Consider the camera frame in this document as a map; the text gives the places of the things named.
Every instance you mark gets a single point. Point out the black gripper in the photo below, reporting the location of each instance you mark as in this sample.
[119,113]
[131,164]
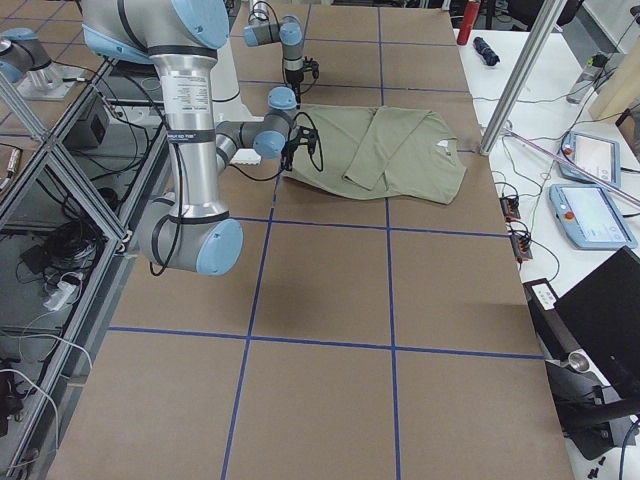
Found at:
[288,151]
[295,79]

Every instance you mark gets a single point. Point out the green long-sleeve shirt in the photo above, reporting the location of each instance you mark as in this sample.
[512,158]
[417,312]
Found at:
[378,152]

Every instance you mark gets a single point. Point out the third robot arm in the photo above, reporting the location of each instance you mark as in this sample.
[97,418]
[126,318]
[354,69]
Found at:
[22,52]

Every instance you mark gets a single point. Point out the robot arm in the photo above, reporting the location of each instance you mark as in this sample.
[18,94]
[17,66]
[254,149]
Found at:
[265,28]
[188,228]

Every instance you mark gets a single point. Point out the red bottle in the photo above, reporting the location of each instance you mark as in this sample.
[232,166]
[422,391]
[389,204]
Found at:
[468,21]

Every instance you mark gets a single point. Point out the folded dark blue umbrella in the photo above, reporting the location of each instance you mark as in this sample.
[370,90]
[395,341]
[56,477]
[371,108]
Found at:
[486,53]

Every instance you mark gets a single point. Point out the orange connector box far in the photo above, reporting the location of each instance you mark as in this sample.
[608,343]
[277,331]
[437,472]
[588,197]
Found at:
[510,208]

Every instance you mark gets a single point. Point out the orange connector box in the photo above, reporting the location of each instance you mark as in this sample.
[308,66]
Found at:
[521,246]
[510,208]

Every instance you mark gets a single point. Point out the orange connector box near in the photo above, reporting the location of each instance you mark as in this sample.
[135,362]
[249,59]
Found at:
[521,246]

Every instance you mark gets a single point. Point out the white power strip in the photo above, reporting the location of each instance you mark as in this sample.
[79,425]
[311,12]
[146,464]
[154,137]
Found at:
[61,296]

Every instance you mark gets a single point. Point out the blue teach pendant near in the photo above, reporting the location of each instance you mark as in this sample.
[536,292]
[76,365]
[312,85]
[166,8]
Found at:
[589,217]

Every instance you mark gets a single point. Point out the blue teach pendant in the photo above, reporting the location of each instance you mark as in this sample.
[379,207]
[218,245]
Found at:
[597,156]
[589,217]

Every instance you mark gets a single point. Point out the blue teach pendant far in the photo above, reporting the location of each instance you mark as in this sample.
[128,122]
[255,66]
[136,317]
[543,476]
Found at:
[597,156]

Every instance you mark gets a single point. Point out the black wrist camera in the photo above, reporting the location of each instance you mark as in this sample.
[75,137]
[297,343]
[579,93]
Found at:
[311,66]
[307,137]

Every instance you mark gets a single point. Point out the aluminium frame post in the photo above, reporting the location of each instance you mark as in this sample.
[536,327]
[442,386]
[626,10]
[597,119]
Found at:
[547,18]

